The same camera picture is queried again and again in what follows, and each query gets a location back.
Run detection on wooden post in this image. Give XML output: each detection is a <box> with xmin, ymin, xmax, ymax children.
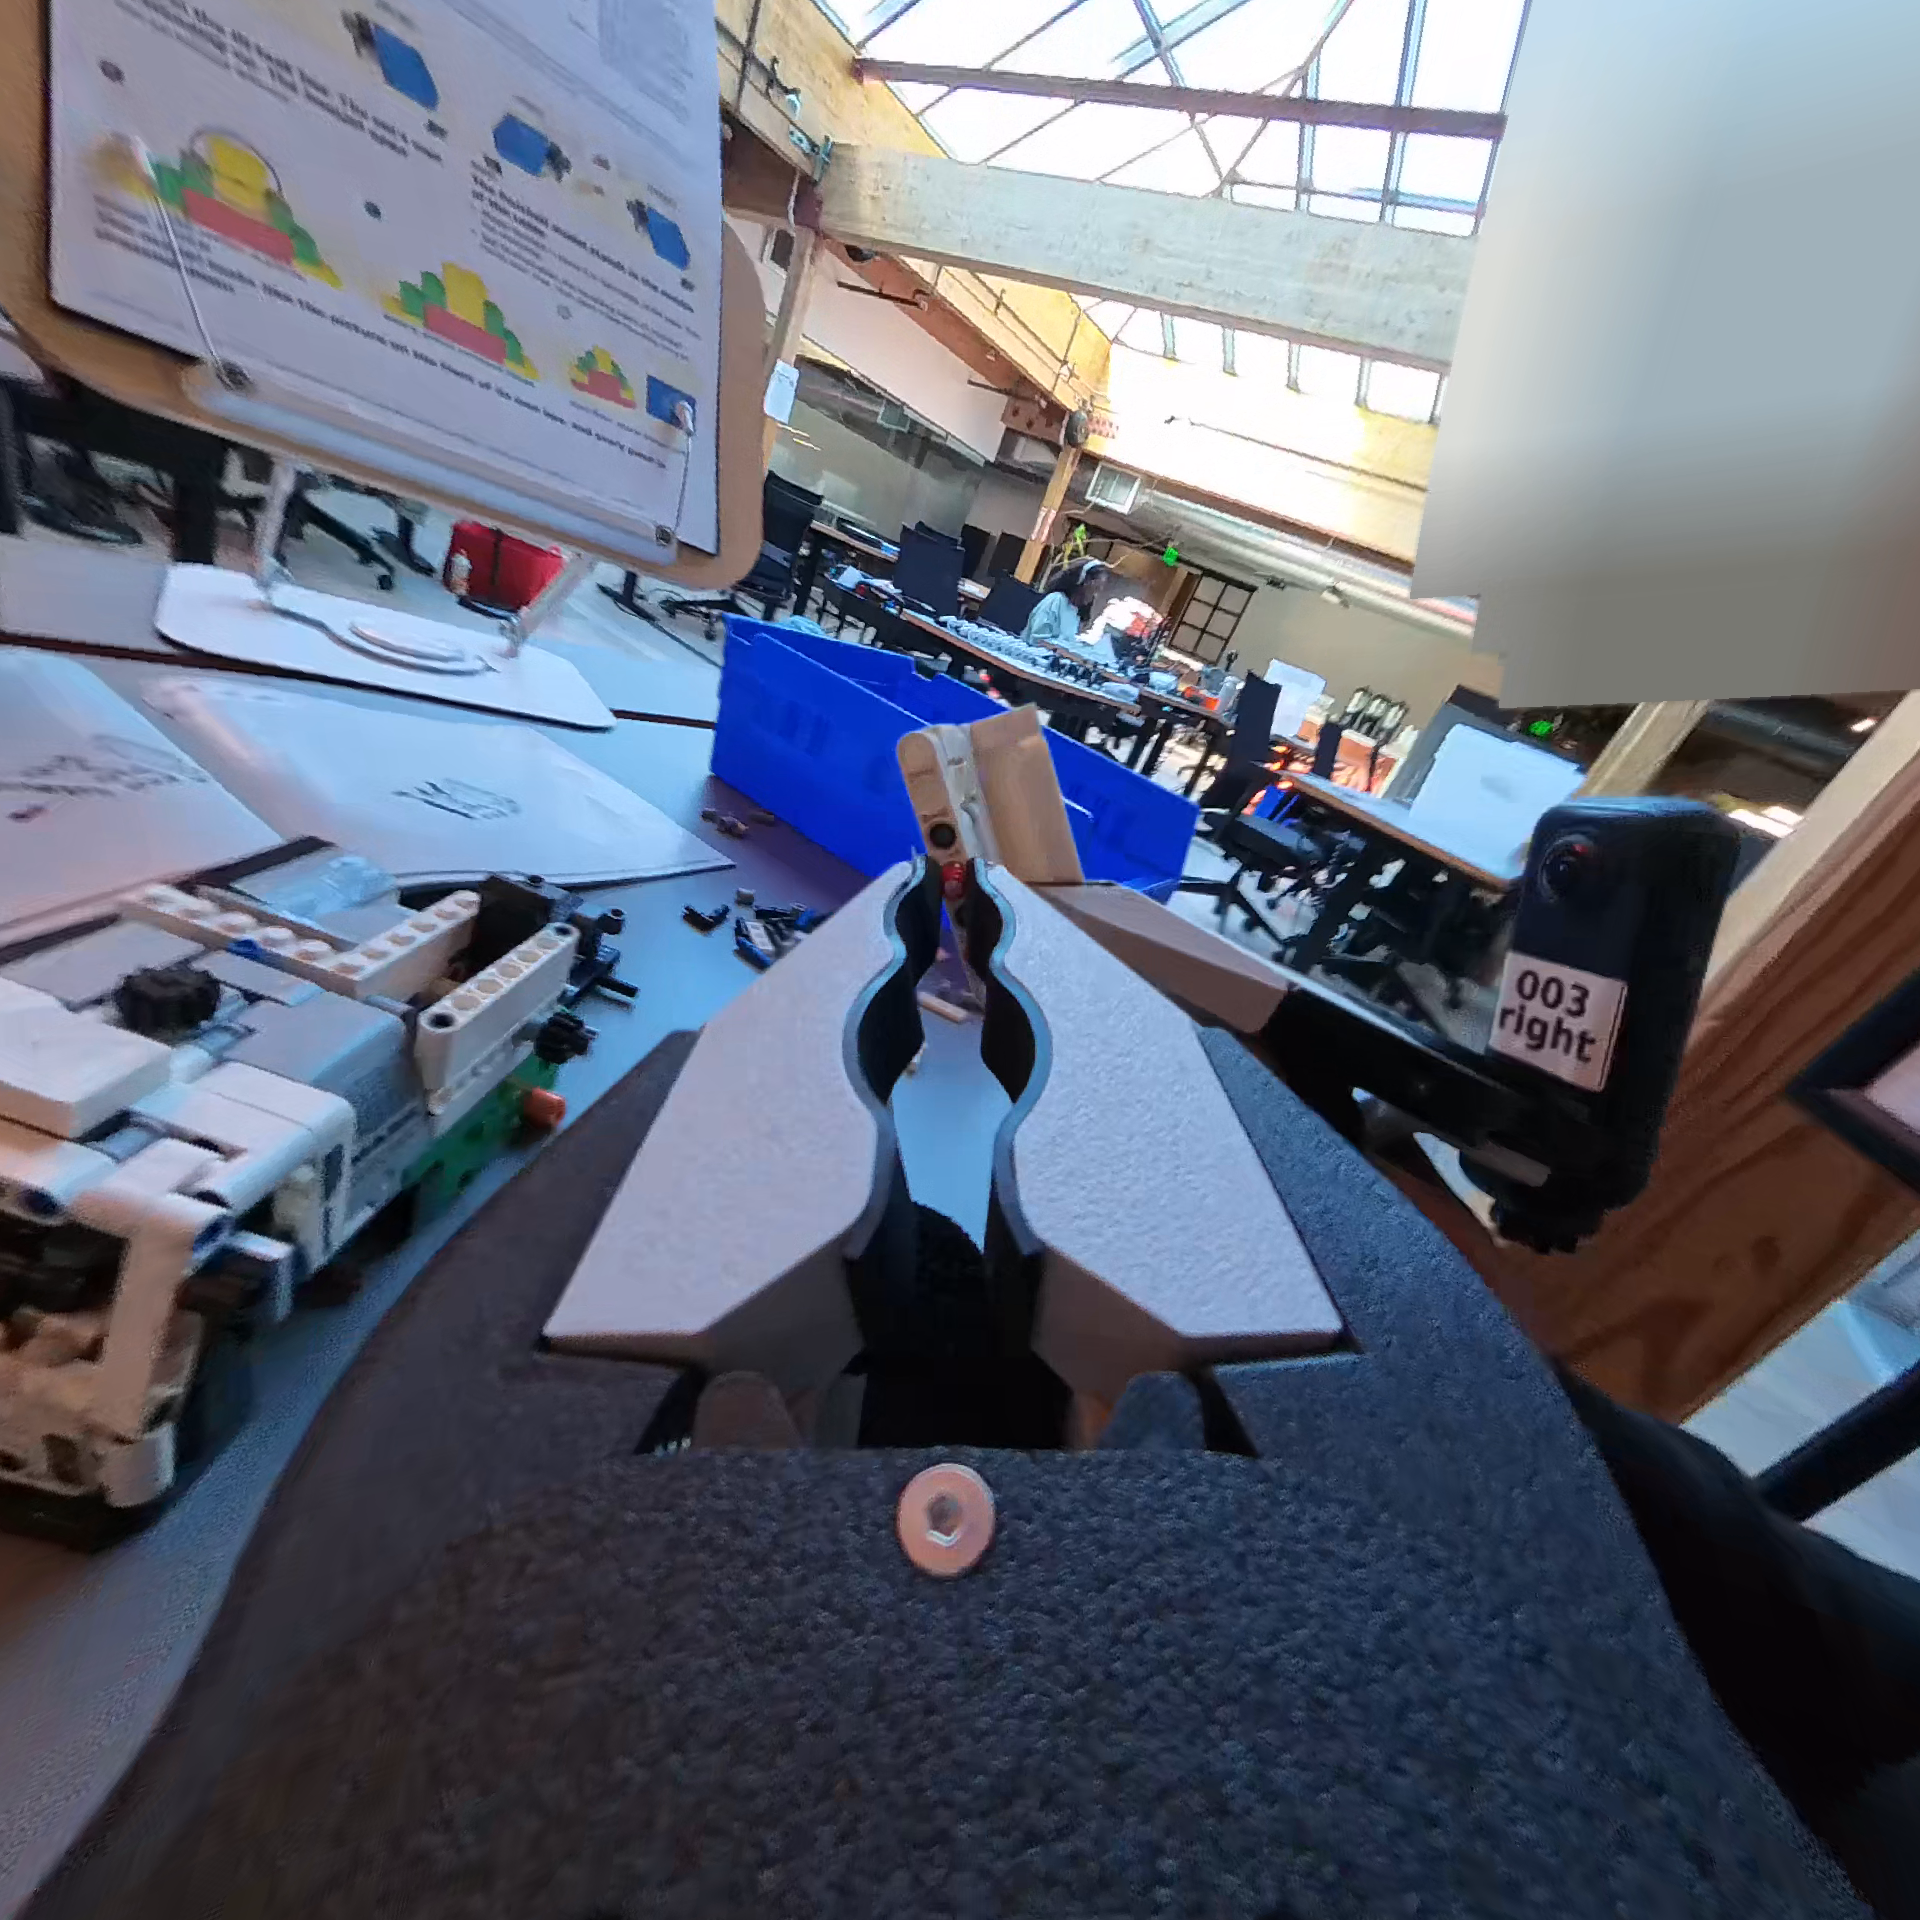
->
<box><xmin>1492</xmin><ymin>717</ymin><xmax>1920</xmax><ymax>1425</ymax></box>

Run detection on red bag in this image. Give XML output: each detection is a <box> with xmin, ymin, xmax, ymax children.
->
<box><xmin>444</xmin><ymin>517</ymin><xmax>571</xmax><ymax>613</ymax></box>

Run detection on blue plastic bin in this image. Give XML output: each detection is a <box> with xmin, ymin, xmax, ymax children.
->
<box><xmin>708</xmin><ymin>613</ymin><xmax>1205</xmax><ymax>906</ymax></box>

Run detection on white office table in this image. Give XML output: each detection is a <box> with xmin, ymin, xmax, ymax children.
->
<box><xmin>1280</xmin><ymin>717</ymin><xmax>1596</xmax><ymax>889</ymax></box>

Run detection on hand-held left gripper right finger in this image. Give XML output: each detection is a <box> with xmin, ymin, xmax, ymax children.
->
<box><xmin>960</xmin><ymin>862</ymin><xmax>1347</xmax><ymax>1449</ymax></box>

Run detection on white lego truck model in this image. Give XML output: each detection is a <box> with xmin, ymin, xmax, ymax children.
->
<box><xmin>0</xmin><ymin>867</ymin><xmax>635</xmax><ymax>1549</ymax></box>

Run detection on white clipboard stand base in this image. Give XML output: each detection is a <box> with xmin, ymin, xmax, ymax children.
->
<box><xmin>154</xmin><ymin>561</ymin><xmax>620</xmax><ymax>733</ymax></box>

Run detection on pile of dark lego pieces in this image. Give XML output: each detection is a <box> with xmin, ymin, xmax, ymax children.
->
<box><xmin>678</xmin><ymin>889</ymin><xmax>830</xmax><ymax>965</ymax></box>

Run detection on person's dark torso clothing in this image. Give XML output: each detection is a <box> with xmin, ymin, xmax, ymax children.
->
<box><xmin>1552</xmin><ymin>1363</ymin><xmax>1920</xmax><ymax>1920</ymax></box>

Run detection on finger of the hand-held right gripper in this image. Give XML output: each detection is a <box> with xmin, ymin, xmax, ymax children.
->
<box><xmin>1030</xmin><ymin>878</ymin><xmax>1296</xmax><ymax>1038</ymax></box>
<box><xmin>895</xmin><ymin>704</ymin><xmax>1093</xmax><ymax>889</ymax></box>

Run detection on clipboard with instruction sheet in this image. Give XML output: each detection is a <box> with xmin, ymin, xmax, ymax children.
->
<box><xmin>0</xmin><ymin>0</ymin><xmax>774</xmax><ymax>596</ymax></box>

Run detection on long cluttered work table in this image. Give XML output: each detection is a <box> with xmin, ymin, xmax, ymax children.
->
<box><xmin>806</xmin><ymin>517</ymin><xmax>1205</xmax><ymax>752</ymax></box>

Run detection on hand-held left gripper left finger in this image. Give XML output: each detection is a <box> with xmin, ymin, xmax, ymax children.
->
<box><xmin>540</xmin><ymin>860</ymin><xmax>943</xmax><ymax>1449</ymax></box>

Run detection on black frame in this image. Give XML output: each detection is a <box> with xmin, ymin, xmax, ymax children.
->
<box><xmin>1783</xmin><ymin>1017</ymin><xmax>1920</xmax><ymax>1161</ymax></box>

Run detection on white paper sheet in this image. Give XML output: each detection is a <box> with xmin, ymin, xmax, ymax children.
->
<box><xmin>142</xmin><ymin>674</ymin><xmax>735</xmax><ymax>889</ymax></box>

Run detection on open instruction booklet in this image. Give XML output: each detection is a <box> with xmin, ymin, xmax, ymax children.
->
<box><xmin>0</xmin><ymin>649</ymin><xmax>291</xmax><ymax>934</ymax></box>

